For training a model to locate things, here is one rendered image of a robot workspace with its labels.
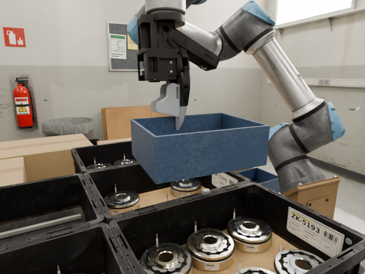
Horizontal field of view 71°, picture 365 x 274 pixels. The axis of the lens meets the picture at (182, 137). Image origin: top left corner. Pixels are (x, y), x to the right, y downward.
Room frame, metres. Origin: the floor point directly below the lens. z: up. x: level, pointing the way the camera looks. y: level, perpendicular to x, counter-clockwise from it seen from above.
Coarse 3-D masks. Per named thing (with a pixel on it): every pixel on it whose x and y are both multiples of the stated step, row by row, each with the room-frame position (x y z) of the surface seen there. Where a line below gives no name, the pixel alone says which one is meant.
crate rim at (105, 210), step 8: (112, 168) 0.76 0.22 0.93; (120, 168) 0.77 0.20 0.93; (88, 176) 0.69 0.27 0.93; (240, 176) 0.69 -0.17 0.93; (232, 184) 0.64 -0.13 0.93; (240, 184) 0.64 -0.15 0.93; (96, 192) 0.59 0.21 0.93; (200, 192) 0.59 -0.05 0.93; (96, 200) 0.55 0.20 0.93; (176, 200) 0.55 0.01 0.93; (104, 208) 0.51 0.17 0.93; (144, 208) 0.51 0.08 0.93; (152, 208) 0.51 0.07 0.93; (104, 216) 0.48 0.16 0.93; (112, 216) 0.48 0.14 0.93; (120, 216) 0.48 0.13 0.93
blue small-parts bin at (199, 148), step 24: (144, 120) 0.48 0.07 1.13; (168, 120) 0.50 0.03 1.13; (192, 120) 0.52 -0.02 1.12; (216, 120) 0.55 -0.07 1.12; (240, 120) 0.49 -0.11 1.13; (144, 144) 0.39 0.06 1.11; (168, 144) 0.35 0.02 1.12; (192, 144) 0.36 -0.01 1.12; (216, 144) 0.38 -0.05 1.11; (240, 144) 0.39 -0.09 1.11; (264, 144) 0.41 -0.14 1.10; (144, 168) 0.39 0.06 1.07; (168, 168) 0.35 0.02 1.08; (192, 168) 0.36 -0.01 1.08; (216, 168) 0.38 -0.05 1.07; (240, 168) 0.40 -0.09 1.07
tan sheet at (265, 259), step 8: (224, 232) 0.57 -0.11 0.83; (272, 232) 0.57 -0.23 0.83; (272, 240) 0.54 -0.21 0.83; (280, 240) 0.54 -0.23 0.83; (272, 248) 0.51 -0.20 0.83; (288, 248) 0.51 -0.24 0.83; (296, 248) 0.51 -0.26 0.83; (240, 256) 0.48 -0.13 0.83; (248, 256) 0.48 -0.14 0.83; (256, 256) 0.48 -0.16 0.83; (264, 256) 0.48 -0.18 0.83; (272, 256) 0.48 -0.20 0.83; (232, 264) 0.46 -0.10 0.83; (248, 264) 0.46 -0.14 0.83; (256, 264) 0.46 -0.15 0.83; (264, 264) 0.46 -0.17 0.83; (272, 264) 0.46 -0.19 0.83; (192, 272) 0.44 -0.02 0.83; (200, 272) 0.44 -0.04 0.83; (208, 272) 0.44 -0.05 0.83; (216, 272) 0.44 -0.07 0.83; (224, 272) 0.44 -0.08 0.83; (232, 272) 0.44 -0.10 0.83
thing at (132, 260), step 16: (224, 192) 0.59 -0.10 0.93; (272, 192) 0.59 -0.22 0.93; (160, 208) 0.51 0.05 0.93; (304, 208) 0.51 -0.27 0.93; (112, 224) 0.45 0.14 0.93; (336, 224) 0.45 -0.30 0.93; (128, 256) 0.36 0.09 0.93; (336, 256) 0.36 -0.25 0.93; (352, 256) 0.36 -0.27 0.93; (320, 272) 0.32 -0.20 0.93; (336, 272) 0.34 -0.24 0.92
